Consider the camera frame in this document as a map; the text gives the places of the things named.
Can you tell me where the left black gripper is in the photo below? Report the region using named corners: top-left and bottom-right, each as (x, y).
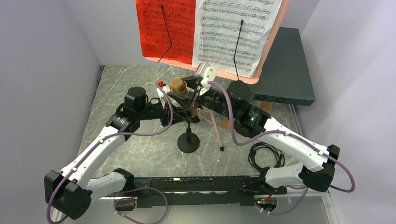
top-left (137, 97), bottom-right (186, 127)

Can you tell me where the gold metal tube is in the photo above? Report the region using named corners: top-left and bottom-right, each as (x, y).
top-left (170, 77), bottom-right (198, 117)

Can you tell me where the black round-base stand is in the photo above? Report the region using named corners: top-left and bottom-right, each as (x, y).
top-left (177, 105), bottom-right (200, 154)

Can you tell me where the white sheet music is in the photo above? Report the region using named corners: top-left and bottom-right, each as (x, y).
top-left (192, 0), bottom-right (283, 78)

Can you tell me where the red sheet music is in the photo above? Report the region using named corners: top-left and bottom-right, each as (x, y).
top-left (135, 0), bottom-right (196, 64)

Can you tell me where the pink music stand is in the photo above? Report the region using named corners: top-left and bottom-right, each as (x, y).
top-left (136, 0), bottom-right (290, 152)

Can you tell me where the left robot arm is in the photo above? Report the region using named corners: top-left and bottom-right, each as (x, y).
top-left (44, 85), bottom-right (182, 224)

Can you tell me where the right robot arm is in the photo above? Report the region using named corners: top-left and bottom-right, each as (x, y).
top-left (166, 76), bottom-right (340, 194)

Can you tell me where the wooden board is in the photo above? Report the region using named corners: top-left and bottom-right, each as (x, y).
top-left (222, 100), bottom-right (273, 130)

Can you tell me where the dark teal amplifier box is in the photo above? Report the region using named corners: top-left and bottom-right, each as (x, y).
top-left (249, 27), bottom-right (316, 106)

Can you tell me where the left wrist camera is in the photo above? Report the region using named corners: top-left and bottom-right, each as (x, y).
top-left (156, 81), bottom-right (171, 100)

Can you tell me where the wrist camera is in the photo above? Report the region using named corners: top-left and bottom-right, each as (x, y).
top-left (156, 81), bottom-right (171, 100)
top-left (194, 62), bottom-right (217, 88)

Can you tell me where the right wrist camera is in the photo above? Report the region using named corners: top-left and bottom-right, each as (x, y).
top-left (194, 62), bottom-right (217, 88)

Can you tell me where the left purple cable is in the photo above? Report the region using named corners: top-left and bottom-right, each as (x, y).
top-left (46, 85), bottom-right (174, 224)

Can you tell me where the purple cable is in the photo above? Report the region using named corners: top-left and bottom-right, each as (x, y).
top-left (46, 85), bottom-right (174, 224)
top-left (208, 81), bottom-right (356, 216)

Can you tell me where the coiled black cable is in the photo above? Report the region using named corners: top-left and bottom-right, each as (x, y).
top-left (247, 142), bottom-right (285, 171)

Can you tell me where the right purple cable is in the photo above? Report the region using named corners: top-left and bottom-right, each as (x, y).
top-left (208, 81), bottom-right (356, 216)

